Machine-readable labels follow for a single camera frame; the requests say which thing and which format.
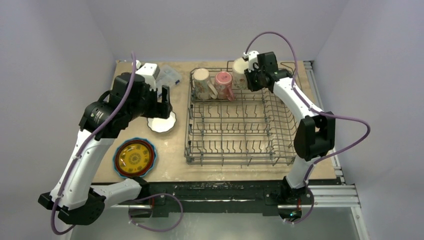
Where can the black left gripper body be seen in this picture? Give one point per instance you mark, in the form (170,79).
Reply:
(148,106)

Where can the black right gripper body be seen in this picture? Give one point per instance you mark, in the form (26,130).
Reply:
(251,76)

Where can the green inside floral mug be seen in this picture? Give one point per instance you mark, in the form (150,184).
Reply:
(239,79)

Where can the white scalloped bowl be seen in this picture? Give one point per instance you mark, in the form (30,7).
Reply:
(161,125)

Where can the pink ghost mug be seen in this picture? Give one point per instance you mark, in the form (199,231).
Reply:
(223,83)

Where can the seahorse pattern tall mug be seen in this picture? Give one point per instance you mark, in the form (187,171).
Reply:
(204,88)

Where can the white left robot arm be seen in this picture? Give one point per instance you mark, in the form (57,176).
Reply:
(74,200)

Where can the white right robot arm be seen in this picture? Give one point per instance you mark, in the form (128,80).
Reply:
(315,133)

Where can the clear plastic box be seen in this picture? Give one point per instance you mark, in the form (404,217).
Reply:
(168,76)

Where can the blue scalloped plate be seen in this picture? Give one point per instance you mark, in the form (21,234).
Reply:
(154,150)

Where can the yellow patterned plate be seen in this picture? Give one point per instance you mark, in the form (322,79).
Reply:
(135,158)

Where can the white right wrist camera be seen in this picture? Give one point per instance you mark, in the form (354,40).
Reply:
(252,58)

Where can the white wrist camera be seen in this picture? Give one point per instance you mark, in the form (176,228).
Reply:
(149,71)
(252,58)

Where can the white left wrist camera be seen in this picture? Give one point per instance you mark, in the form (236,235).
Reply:
(149,71)

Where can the grey wire dish rack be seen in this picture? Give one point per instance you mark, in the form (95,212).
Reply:
(256,128)

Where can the black table front rail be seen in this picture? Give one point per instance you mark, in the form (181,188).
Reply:
(223,197)

